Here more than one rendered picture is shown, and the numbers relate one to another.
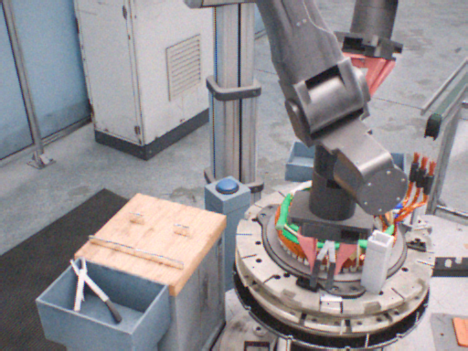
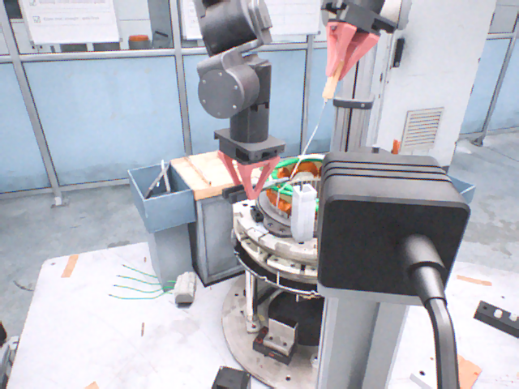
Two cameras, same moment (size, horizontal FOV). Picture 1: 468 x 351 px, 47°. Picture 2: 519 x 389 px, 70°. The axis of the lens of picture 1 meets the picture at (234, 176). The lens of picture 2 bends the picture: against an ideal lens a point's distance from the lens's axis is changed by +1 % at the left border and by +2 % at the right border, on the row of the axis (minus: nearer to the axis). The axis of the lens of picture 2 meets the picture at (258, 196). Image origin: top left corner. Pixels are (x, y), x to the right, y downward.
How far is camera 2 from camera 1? 0.52 m
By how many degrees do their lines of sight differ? 33
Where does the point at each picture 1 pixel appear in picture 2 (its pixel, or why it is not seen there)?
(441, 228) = not seen: outside the picture
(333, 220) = (234, 140)
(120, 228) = (207, 157)
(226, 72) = (344, 83)
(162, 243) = (217, 171)
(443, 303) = (464, 342)
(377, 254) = (296, 201)
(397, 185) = (230, 91)
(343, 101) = (228, 18)
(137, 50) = (382, 107)
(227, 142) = (335, 142)
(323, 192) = not seen: hidden behind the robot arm
